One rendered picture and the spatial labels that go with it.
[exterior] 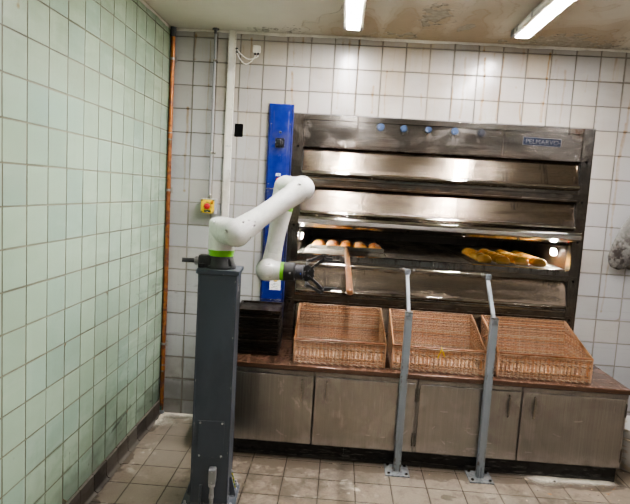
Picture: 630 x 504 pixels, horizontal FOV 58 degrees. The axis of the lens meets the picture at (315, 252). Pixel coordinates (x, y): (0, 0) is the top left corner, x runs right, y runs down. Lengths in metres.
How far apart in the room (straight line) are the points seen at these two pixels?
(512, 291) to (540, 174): 0.78
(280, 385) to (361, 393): 0.48
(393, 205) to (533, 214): 0.91
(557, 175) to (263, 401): 2.35
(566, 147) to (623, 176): 0.41
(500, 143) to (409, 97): 0.66
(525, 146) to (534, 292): 0.96
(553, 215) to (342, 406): 1.84
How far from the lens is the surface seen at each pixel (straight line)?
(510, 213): 3.92
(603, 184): 4.12
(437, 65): 3.89
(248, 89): 3.86
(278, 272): 2.75
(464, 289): 3.90
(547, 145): 4.01
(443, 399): 3.48
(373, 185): 3.76
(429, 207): 3.80
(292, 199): 2.71
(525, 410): 3.61
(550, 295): 4.06
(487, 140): 3.90
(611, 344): 4.28
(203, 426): 2.94
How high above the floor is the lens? 1.60
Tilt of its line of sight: 6 degrees down
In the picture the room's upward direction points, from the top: 3 degrees clockwise
